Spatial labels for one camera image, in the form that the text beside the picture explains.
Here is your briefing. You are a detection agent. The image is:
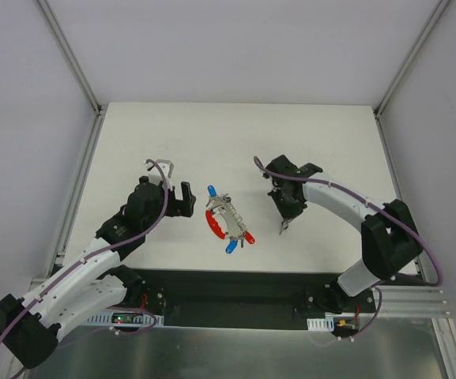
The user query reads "black-headed key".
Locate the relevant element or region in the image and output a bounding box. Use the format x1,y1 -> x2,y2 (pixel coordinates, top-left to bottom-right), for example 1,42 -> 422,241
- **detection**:
279,220 -> 291,235

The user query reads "red key tag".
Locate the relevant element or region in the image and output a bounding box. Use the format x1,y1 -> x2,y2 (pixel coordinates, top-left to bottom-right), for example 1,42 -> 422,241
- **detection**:
245,231 -> 255,245

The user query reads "red-handled metal key organizer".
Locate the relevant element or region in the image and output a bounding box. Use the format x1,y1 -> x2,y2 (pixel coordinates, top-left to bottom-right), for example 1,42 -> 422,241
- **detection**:
205,194 -> 249,242

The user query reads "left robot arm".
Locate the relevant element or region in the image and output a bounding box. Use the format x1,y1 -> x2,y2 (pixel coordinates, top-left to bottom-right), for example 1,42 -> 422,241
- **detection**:
0,176 -> 196,370

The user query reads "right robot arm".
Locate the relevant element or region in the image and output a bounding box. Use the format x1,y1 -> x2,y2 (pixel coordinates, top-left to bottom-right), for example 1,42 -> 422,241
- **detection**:
254,155 -> 424,314

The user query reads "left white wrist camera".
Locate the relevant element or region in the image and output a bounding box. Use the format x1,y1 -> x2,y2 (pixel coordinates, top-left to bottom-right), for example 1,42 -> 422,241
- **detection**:
145,159 -> 174,186

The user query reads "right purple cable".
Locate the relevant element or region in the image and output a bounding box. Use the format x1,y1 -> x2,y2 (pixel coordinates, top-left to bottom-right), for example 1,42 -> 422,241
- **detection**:
252,155 -> 443,348

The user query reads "purple cable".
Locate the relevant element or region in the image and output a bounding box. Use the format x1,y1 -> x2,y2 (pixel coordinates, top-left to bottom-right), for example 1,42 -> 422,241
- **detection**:
252,155 -> 443,348
0,159 -> 173,372

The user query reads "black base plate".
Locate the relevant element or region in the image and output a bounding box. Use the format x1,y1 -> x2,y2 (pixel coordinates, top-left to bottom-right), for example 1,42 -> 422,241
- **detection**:
115,269 -> 375,330

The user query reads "left aluminium frame post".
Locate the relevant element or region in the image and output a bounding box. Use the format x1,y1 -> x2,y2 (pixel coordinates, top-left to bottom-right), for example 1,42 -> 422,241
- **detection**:
35,0 -> 107,115

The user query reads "aluminium frame post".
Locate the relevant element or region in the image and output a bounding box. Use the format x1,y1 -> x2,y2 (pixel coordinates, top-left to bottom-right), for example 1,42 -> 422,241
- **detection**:
373,0 -> 454,118
35,0 -> 107,115

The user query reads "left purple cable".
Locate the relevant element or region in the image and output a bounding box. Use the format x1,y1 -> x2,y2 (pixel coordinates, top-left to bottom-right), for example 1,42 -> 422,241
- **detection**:
0,159 -> 173,372

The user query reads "left white cable duct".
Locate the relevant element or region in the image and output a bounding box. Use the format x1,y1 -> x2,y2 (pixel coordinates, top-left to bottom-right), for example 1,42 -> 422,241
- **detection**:
83,310 -> 164,328

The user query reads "white cable duct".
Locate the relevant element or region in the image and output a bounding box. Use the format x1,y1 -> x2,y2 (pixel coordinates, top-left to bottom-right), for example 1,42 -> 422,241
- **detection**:
307,317 -> 334,332
83,310 -> 164,328

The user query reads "right white cable duct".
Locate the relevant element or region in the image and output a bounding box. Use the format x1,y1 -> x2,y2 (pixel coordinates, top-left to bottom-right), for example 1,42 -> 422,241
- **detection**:
307,317 -> 334,332

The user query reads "aluminium rail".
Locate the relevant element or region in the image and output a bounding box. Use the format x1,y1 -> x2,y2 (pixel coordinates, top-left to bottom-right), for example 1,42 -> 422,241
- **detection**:
372,286 -> 451,318

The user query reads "right aluminium frame post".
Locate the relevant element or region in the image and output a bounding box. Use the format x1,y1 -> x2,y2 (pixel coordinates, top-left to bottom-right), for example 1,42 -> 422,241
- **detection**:
373,0 -> 454,118

